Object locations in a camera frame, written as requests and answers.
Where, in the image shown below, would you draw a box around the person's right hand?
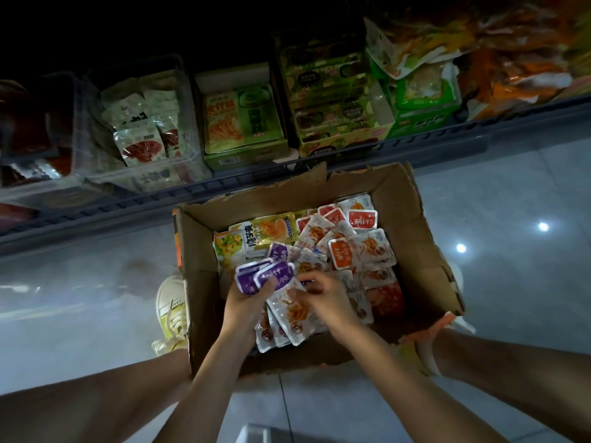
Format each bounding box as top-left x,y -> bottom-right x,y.
295,270 -> 361,343

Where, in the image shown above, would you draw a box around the person's left hand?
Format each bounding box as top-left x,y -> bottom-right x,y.
220,276 -> 278,343

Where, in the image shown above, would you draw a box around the handful of purple white packets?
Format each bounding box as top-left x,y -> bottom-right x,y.
235,258 -> 323,354

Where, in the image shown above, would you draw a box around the pile of snack packets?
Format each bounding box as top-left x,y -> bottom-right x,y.
212,193 -> 408,321

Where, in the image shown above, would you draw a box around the brown cardboard box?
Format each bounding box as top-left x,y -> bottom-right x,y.
172,161 -> 465,377

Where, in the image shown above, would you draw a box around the grey metal store shelf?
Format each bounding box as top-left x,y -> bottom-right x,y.
0,0 -> 591,259

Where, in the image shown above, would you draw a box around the person's left forearm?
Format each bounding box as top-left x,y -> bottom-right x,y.
152,332 -> 260,443

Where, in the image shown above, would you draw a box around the person's right forearm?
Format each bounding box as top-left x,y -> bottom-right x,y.
332,327 -> 509,443

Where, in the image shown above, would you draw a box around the person's left shoe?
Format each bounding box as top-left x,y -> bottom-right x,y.
152,274 -> 190,356

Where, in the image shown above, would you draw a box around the person's shoe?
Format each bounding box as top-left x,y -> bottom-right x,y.
401,313 -> 476,377
152,274 -> 190,356

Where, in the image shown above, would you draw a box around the person's right shoe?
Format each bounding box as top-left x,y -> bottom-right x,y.
401,313 -> 476,377

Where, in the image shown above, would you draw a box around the person's left leg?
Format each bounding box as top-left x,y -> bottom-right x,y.
0,350 -> 195,443

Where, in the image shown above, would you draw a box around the person's leg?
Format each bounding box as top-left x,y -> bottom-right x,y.
434,329 -> 591,443
0,350 -> 195,443

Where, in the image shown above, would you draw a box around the person's right leg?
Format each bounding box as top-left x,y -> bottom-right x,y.
434,329 -> 591,443

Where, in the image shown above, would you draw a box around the white plastic stool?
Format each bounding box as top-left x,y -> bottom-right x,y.
235,424 -> 297,443

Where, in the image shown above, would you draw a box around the clear plastic tray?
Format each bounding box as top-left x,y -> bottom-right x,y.
0,202 -> 38,233
0,73 -> 107,210
87,55 -> 212,192

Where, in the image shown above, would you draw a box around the green orange display carton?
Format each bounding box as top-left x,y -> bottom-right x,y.
194,64 -> 297,172

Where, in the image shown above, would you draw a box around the green snack packets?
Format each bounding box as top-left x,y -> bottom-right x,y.
369,60 -> 463,139

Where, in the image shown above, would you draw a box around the pile of orange yellow packets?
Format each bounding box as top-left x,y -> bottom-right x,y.
364,9 -> 591,121

